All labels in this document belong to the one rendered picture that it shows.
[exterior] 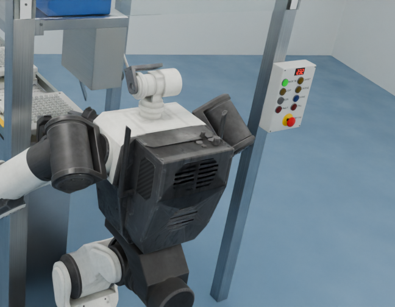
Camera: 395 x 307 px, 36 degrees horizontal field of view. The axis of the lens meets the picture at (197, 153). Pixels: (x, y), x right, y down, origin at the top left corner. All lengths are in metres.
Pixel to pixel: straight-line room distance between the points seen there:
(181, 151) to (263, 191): 2.39
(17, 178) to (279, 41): 1.16
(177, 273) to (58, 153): 0.46
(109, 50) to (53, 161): 0.63
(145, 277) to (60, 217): 0.83
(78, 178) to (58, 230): 1.03
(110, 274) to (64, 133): 0.46
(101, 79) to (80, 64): 0.09
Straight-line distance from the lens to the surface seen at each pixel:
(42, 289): 2.47
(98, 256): 1.67
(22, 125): 1.78
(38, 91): 2.39
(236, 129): 1.55
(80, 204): 3.31
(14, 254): 2.03
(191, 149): 1.35
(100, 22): 1.83
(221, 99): 1.56
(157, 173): 1.30
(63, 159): 1.31
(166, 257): 1.56
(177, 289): 1.52
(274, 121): 2.29
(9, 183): 1.45
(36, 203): 2.21
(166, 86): 1.42
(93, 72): 1.88
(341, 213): 3.71
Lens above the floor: 1.85
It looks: 28 degrees down
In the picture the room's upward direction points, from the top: 10 degrees clockwise
